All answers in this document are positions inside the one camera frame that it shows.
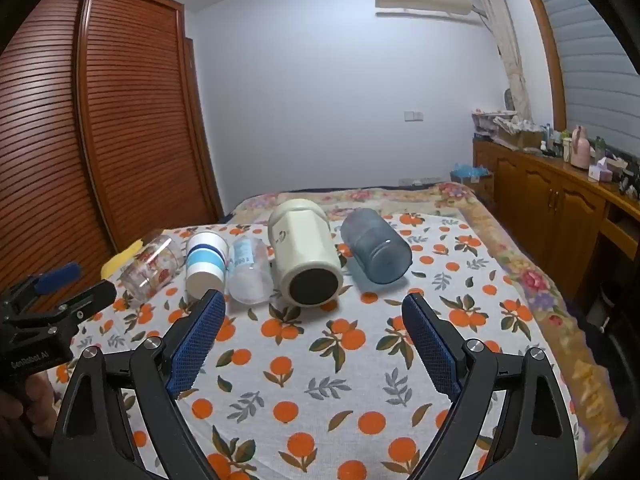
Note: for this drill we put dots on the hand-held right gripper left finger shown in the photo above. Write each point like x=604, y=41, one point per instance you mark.
x=197, y=345

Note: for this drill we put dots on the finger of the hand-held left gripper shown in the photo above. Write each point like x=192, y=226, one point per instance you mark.
x=57, y=275
x=90, y=297

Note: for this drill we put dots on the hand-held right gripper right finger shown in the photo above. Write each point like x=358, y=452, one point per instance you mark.
x=431, y=350

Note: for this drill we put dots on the cream insulated cup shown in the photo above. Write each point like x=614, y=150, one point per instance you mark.
x=305, y=255

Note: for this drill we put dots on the printed glass cup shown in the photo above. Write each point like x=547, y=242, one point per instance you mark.
x=152, y=270

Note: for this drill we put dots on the white cup blue stripe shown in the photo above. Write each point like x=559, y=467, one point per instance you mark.
x=205, y=262

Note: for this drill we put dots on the clear plastic cup blue label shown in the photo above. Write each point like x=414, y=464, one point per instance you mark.
x=250, y=272

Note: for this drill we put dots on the blue translucent cup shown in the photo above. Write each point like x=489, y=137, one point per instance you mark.
x=375, y=245

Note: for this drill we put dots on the person's left hand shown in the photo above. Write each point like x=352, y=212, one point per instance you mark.
x=36, y=405

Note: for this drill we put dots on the yellow cloth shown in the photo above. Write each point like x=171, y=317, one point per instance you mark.
x=117, y=262

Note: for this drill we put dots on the orange fruit print cloth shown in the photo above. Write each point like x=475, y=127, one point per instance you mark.
x=325, y=385

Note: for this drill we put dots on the wooden slatted wardrobe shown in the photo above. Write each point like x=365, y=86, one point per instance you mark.
x=90, y=150

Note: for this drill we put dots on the blue plastic bag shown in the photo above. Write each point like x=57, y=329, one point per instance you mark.
x=470, y=172

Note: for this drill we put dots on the wooden sideboard cabinet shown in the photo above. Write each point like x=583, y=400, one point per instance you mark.
x=555, y=210

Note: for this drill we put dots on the cardboard box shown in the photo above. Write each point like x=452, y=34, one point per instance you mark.
x=520, y=137

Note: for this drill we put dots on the tissue box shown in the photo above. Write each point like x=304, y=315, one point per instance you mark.
x=600, y=170

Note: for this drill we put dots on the pink kettle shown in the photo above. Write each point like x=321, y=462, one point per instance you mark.
x=580, y=147

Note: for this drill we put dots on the patterned curtain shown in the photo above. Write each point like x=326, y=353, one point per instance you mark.
x=505, y=45

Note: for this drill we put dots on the window blind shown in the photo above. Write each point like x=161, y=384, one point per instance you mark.
x=585, y=60

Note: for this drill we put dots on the wall switch plate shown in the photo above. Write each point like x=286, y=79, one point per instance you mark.
x=413, y=115

